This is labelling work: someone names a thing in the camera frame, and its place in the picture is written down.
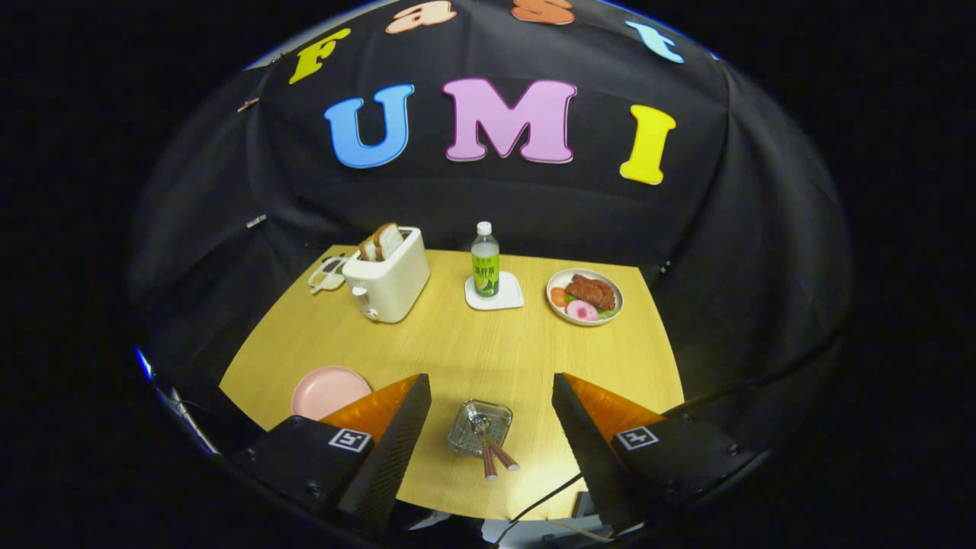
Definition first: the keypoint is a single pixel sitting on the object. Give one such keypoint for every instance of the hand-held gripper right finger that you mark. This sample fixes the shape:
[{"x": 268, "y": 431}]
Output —
[{"x": 583, "y": 457}]

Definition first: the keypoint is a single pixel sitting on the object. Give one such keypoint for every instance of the orange carrot slice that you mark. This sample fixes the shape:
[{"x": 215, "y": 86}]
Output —
[{"x": 559, "y": 296}]

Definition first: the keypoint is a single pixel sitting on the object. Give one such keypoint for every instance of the pink radish slice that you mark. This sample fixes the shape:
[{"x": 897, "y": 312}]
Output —
[{"x": 582, "y": 310}]

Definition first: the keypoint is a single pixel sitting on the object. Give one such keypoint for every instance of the pink plate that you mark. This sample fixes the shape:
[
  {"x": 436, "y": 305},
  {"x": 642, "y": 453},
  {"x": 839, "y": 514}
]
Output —
[{"x": 324, "y": 393}]

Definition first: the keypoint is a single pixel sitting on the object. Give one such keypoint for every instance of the silver clip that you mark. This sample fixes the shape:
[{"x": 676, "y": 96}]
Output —
[{"x": 256, "y": 221}]

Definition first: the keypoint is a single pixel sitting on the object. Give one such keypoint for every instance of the divided white condiment dish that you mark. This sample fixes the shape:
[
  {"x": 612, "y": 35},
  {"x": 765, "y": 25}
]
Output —
[{"x": 326, "y": 274}]

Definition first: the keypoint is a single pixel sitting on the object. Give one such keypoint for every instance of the green label drink bottle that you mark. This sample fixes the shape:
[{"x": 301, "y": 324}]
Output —
[{"x": 485, "y": 267}]

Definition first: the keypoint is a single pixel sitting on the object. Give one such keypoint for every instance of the white toaster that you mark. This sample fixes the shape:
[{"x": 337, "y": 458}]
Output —
[{"x": 393, "y": 286}]

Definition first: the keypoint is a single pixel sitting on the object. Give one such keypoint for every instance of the copper clip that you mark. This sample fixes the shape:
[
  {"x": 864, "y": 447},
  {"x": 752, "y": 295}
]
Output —
[{"x": 247, "y": 104}]

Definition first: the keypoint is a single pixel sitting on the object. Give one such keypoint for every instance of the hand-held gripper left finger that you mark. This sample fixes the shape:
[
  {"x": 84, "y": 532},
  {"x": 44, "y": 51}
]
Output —
[{"x": 389, "y": 457}]

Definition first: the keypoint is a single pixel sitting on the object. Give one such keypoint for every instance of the white coaster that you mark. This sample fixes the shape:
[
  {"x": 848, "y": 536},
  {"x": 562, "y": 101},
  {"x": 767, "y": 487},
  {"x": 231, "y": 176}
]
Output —
[{"x": 509, "y": 297}]

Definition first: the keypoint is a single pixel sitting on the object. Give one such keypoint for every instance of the brown meat piece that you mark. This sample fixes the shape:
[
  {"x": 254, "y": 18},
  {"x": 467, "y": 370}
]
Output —
[{"x": 591, "y": 291}]

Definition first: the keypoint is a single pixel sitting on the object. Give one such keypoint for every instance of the white plate with food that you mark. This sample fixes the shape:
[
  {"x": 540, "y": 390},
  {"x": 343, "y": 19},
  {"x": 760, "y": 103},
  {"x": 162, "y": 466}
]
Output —
[{"x": 610, "y": 314}]

